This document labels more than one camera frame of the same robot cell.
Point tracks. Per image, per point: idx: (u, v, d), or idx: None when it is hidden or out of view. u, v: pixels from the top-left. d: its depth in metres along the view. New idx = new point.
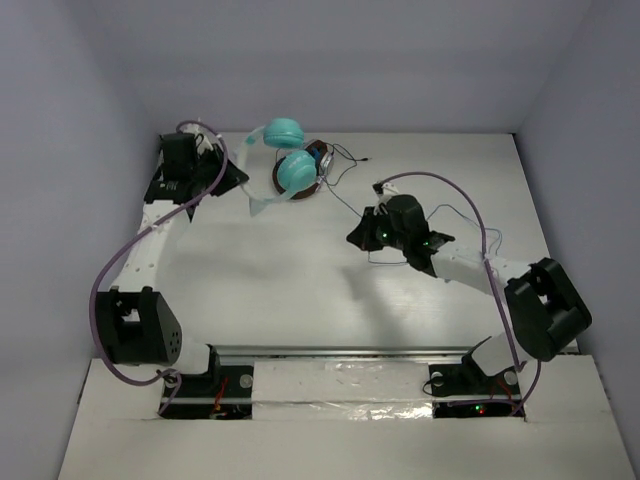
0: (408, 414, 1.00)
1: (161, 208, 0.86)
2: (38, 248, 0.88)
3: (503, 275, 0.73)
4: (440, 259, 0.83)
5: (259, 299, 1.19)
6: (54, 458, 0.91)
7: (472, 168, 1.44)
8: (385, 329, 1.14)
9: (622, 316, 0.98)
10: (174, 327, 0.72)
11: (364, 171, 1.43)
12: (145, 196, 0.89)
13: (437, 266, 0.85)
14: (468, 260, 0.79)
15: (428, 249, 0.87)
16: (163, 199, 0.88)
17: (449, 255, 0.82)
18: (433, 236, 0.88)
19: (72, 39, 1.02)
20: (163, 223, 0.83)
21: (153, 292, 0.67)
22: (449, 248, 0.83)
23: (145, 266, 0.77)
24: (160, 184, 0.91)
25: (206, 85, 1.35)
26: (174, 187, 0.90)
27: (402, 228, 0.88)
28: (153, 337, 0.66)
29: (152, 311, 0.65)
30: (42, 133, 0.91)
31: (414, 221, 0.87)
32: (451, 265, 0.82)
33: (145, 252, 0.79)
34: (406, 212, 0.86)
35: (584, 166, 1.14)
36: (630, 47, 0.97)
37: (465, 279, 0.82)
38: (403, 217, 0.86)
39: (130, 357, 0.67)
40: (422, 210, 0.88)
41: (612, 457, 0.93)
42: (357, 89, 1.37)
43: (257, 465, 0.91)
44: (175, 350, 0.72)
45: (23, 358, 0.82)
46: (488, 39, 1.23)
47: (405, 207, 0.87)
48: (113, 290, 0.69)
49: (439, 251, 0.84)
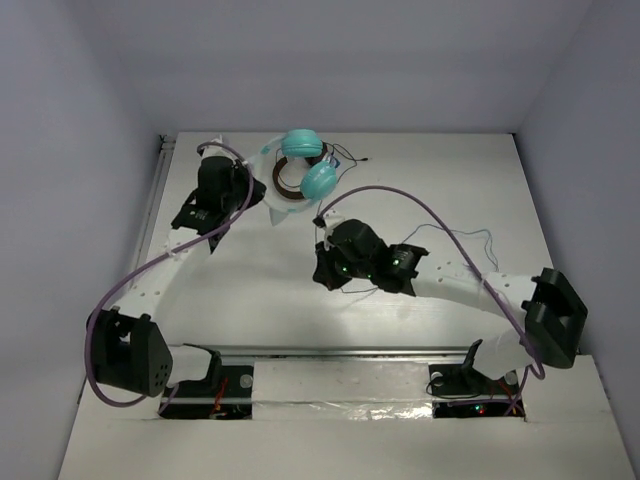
0: (408, 414, 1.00)
1: (186, 234, 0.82)
2: (38, 248, 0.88)
3: (514, 299, 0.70)
4: (425, 283, 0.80)
5: (258, 301, 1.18)
6: (54, 457, 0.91)
7: (473, 168, 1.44)
8: (386, 329, 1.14)
9: (622, 316, 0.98)
10: (165, 360, 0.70)
11: (364, 171, 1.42)
12: (173, 222, 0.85)
13: (403, 276, 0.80)
14: (464, 285, 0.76)
15: (396, 267, 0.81)
16: (189, 226, 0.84)
17: (434, 279, 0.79)
18: (394, 250, 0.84)
19: (71, 39, 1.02)
20: (181, 252, 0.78)
21: (150, 323, 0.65)
22: (431, 271, 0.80)
23: (150, 292, 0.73)
24: (190, 211, 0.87)
25: (205, 85, 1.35)
26: (203, 217, 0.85)
27: (356, 256, 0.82)
28: (140, 367, 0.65)
29: (143, 343, 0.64)
30: (42, 133, 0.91)
31: (368, 243, 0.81)
32: (438, 288, 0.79)
33: (154, 278, 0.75)
34: (357, 238, 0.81)
35: (584, 165, 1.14)
36: (629, 47, 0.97)
37: (457, 299, 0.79)
38: (353, 243, 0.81)
39: (114, 380, 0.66)
40: (371, 230, 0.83)
41: (611, 457, 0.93)
42: (357, 88, 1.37)
43: (256, 465, 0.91)
44: (159, 383, 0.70)
45: (23, 358, 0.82)
46: (488, 39, 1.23)
47: (354, 233, 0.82)
48: (114, 311, 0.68)
49: (418, 275, 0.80)
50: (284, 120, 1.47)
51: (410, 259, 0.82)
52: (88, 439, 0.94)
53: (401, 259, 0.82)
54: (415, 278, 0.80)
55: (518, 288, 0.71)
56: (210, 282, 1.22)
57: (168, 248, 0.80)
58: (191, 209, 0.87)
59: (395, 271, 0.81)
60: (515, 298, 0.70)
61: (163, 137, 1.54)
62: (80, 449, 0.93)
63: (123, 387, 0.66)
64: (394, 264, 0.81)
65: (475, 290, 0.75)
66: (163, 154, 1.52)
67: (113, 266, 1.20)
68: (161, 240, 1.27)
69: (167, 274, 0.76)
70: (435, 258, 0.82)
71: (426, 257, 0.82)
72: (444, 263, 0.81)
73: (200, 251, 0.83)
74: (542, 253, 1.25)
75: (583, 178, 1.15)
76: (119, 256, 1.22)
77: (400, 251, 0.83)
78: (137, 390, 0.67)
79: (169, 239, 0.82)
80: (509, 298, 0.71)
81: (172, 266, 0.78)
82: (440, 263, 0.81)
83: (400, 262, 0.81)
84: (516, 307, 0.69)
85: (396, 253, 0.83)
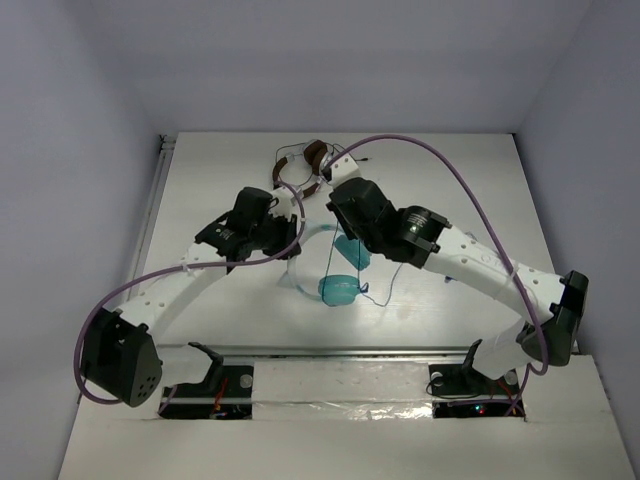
0: (408, 414, 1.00)
1: (205, 250, 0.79)
2: (39, 248, 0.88)
3: (542, 299, 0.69)
4: (446, 261, 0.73)
5: (259, 303, 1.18)
6: (54, 456, 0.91)
7: (473, 167, 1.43)
8: (385, 329, 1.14)
9: (623, 315, 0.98)
10: (153, 372, 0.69)
11: (365, 171, 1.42)
12: (196, 233, 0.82)
13: (421, 243, 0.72)
14: (492, 271, 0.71)
15: (412, 233, 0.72)
16: (211, 244, 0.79)
17: (458, 258, 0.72)
18: (406, 215, 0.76)
19: (71, 40, 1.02)
20: (196, 269, 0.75)
21: (145, 334, 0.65)
22: (455, 248, 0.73)
23: (154, 302, 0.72)
24: (216, 227, 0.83)
25: (205, 85, 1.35)
26: (227, 236, 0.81)
27: (361, 218, 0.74)
28: (125, 376, 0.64)
29: (134, 353, 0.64)
30: (42, 133, 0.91)
31: (374, 202, 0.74)
32: (460, 268, 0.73)
33: (163, 288, 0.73)
34: (362, 199, 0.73)
35: (584, 164, 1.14)
36: (627, 47, 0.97)
37: (474, 282, 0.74)
38: (360, 203, 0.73)
39: (100, 382, 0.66)
40: (378, 190, 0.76)
41: (612, 457, 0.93)
42: (357, 88, 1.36)
43: (256, 465, 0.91)
44: (142, 394, 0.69)
45: (24, 358, 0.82)
46: (489, 38, 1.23)
47: (358, 191, 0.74)
48: (116, 312, 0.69)
49: (440, 251, 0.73)
50: (284, 120, 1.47)
51: (425, 225, 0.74)
52: (88, 440, 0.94)
53: (417, 225, 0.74)
54: (436, 252, 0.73)
55: (546, 288, 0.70)
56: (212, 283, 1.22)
57: (185, 261, 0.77)
58: (218, 226, 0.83)
59: (410, 237, 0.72)
60: (542, 299, 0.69)
61: (163, 137, 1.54)
62: (80, 449, 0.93)
63: (107, 389, 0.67)
64: (411, 230, 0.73)
65: (503, 281, 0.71)
66: (164, 154, 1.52)
67: (114, 267, 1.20)
68: (161, 241, 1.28)
69: (175, 288, 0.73)
70: (457, 233, 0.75)
71: (446, 230, 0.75)
72: (467, 241, 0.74)
73: (215, 274, 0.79)
74: (543, 254, 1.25)
75: (583, 179, 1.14)
76: (119, 257, 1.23)
77: (414, 215, 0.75)
78: (118, 396, 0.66)
79: (190, 250, 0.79)
80: (536, 298, 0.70)
81: (182, 280, 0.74)
82: (462, 240, 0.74)
83: (417, 229, 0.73)
84: (543, 309, 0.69)
85: (409, 218, 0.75)
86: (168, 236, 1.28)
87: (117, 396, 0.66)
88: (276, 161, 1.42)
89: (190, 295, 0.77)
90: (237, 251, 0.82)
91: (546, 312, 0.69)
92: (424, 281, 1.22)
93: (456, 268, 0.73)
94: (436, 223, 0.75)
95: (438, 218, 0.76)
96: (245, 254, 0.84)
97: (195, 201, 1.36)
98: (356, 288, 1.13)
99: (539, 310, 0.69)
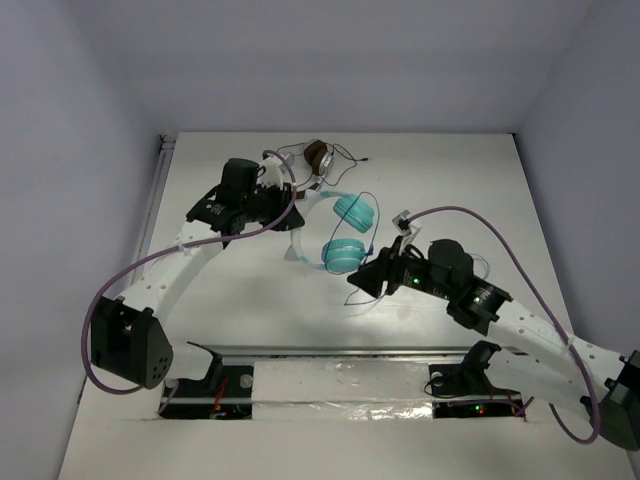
0: (408, 414, 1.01)
1: (199, 229, 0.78)
2: (40, 247, 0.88)
3: (598, 374, 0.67)
4: (504, 331, 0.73)
5: (257, 300, 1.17)
6: (55, 457, 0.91)
7: (472, 167, 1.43)
8: (385, 331, 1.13)
9: (621, 315, 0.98)
10: (164, 353, 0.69)
11: (364, 171, 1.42)
12: (187, 213, 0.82)
13: (484, 314, 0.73)
14: (546, 342, 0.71)
15: (479, 304, 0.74)
16: (203, 220, 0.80)
17: (514, 328, 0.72)
18: (475, 283, 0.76)
19: (71, 39, 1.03)
20: (192, 247, 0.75)
21: (151, 318, 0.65)
22: (513, 319, 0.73)
23: (155, 286, 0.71)
24: (206, 204, 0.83)
25: (204, 84, 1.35)
26: (219, 211, 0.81)
27: (447, 280, 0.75)
28: (137, 362, 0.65)
29: (142, 338, 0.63)
30: (43, 134, 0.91)
31: (466, 273, 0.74)
32: (518, 339, 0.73)
33: (162, 270, 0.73)
34: (457, 269, 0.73)
35: (583, 164, 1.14)
36: (626, 49, 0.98)
37: (532, 354, 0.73)
38: (453, 273, 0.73)
39: (114, 369, 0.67)
40: (471, 258, 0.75)
41: (610, 457, 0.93)
42: (357, 89, 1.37)
43: (256, 464, 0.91)
44: (157, 377, 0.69)
45: (23, 357, 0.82)
46: (488, 39, 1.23)
47: (455, 259, 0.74)
48: (118, 300, 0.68)
49: (499, 321, 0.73)
50: (283, 120, 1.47)
51: (490, 298, 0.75)
52: (89, 440, 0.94)
53: (483, 296, 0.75)
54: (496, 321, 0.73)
55: (605, 365, 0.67)
56: (210, 272, 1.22)
57: (180, 241, 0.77)
58: (208, 202, 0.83)
59: (475, 307, 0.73)
60: (598, 373, 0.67)
61: (163, 137, 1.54)
62: (80, 448, 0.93)
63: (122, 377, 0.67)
64: (477, 300, 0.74)
65: (558, 352, 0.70)
66: (163, 154, 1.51)
67: (114, 267, 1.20)
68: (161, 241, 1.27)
69: (174, 269, 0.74)
70: (517, 306, 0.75)
71: (508, 302, 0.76)
72: (525, 313, 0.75)
73: (211, 251, 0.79)
74: (543, 255, 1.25)
75: (582, 179, 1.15)
76: (119, 257, 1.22)
77: (482, 286, 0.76)
78: (135, 382, 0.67)
79: (183, 230, 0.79)
80: (593, 373, 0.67)
81: (180, 260, 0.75)
82: (521, 312, 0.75)
83: (481, 300, 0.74)
84: (599, 383, 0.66)
85: (476, 288, 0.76)
86: (167, 235, 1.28)
87: (134, 382, 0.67)
88: None
89: (190, 273, 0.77)
90: (231, 224, 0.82)
91: (602, 387, 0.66)
92: None
93: (515, 339, 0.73)
94: (498, 296, 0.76)
95: (501, 291, 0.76)
96: (239, 228, 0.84)
97: (195, 201, 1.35)
98: (360, 252, 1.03)
99: (595, 385, 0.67)
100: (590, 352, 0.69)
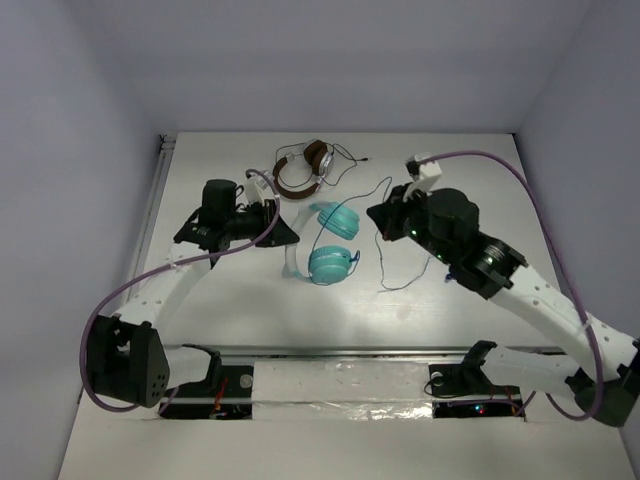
0: (408, 414, 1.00)
1: (188, 247, 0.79)
2: (40, 248, 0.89)
3: (610, 357, 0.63)
4: (517, 299, 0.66)
5: (259, 303, 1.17)
6: (55, 456, 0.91)
7: (473, 167, 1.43)
8: (385, 331, 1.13)
9: (621, 316, 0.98)
10: (161, 370, 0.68)
11: (364, 171, 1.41)
12: (174, 236, 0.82)
13: (494, 276, 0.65)
14: (563, 318, 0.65)
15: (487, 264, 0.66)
16: (190, 241, 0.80)
17: (530, 298, 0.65)
18: (484, 241, 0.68)
19: (71, 40, 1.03)
20: (184, 264, 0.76)
21: (151, 331, 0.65)
22: (528, 287, 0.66)
23: (151, 301, 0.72)
24: (191, 226, 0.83)
25: (204, 84, 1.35)
26: (204, 233, 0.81)
27: (449, 234, 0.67)
28: (138, 379, 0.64)
29: (144, 353, 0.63)
30: (43, 135, 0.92)
31: (472, 226, 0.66)
32: (528, 309, 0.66)
33: (157, 286, 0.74)
34: (462, 220, 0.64)
35: (583, 163, 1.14)
36: (626, 48, 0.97)
37: (541, 327, 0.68)
38: (456, 223, 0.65)
39: (113, 388, 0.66)
40: (478, 211, 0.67)
41: (609, 456, 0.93)
42: (356, 89, 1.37)
43: (256, 464, 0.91)
44: (156, 394, 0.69)
45: (24, 357, 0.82)
46: (488, 38, 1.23)
47: (461, 208, 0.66)
48: (114, 318, 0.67)
49: (512, 287, 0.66)
50: (283, 120, 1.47)
51: (501, 259, 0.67)
52: (89, 440, 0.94)
53: (493, 256, 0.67)
54: (509, 287, 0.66)
55: (619, 349, 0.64)
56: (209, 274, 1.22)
57: (171, 259, 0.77)
58: (193, 224, 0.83)
59: (483, 267, 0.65)
60: (611, 358, 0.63)
61: (163, 137, 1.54)
62: (81, 448, 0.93)
63: (122, 396, 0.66)
64: (486, 260, 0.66)
65: (573, 331, 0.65)
66: (163, 154, 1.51)
67: (114, 267, 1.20)
68: (161, 242, 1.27)
69: (167, 285, 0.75)
70: (532, 273, 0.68)
71: (523, 268, 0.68)
72: (543, 282, 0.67)
73: (200, 268, 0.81)
74: (542, 254, 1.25)
75: (582, 179, 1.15)
76: (119, 257, 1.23)
77: (491, 245, 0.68)
78: (134, 401, 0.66)
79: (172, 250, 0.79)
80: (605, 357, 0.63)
81: (173, 277, 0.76)
82: (537, 280, 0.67)
83: (492, 261, 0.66)
84: (610, 366, 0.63)
85: (485, 247, 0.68)
86: (168, 235, 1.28)
87: (133, 401, 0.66)
88: (276, 161, 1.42)
89: (182, 289, 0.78)
90: (218, 244, 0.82)
91: (613, 372, 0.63)
92: (424, 282, 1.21)
93: (525, 309, 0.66)
94: (512, 259, 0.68)
95: (515, 253, 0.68)
96: (226, 245, 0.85)
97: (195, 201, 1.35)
98: (348, 260, 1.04)
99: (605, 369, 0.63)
100: (605, 333, 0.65)
